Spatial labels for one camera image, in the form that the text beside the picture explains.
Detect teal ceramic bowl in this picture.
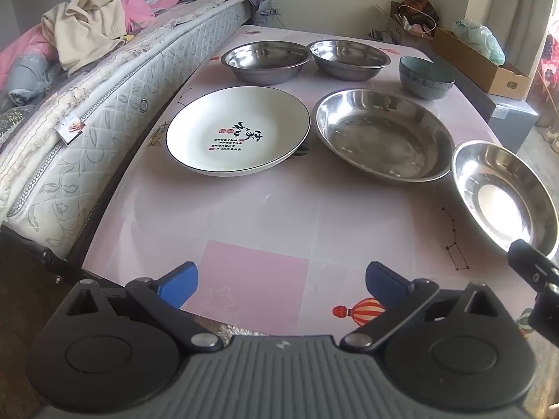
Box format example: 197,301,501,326
399,56,455,100

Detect steel bowl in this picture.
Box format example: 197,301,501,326
307,39,391,82
221,41,311,86

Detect white ceramic plate with calligraphy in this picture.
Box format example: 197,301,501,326
165,86,311,177

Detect large steel plate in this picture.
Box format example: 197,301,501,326
451,140,558,259
313,88,455,185

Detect white quilted mattress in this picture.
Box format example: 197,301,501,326
1,0,251,258

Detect green white plastic bag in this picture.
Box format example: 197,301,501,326
453,19,506,66

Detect beige cloth on bed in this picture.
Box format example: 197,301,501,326
41,0,127,76

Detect white sneakers by window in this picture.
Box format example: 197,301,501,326
542,127,559,153

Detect open box with clutter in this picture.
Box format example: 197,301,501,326
379,0,440,48

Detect brown cardboard box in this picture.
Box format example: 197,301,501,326
432,28,531,100

